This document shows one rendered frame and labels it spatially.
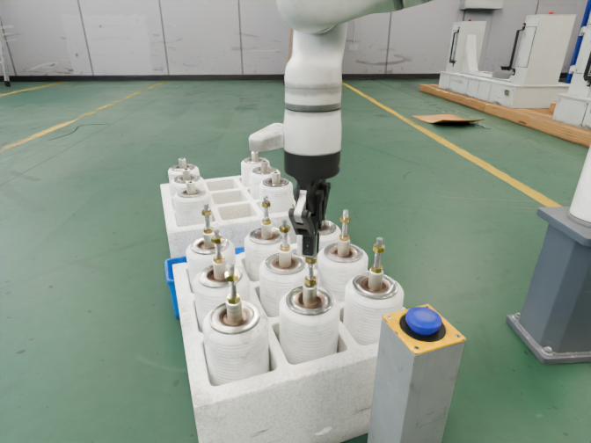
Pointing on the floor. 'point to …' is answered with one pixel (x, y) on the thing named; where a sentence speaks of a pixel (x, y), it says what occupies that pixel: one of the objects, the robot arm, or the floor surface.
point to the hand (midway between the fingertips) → (310, 243)
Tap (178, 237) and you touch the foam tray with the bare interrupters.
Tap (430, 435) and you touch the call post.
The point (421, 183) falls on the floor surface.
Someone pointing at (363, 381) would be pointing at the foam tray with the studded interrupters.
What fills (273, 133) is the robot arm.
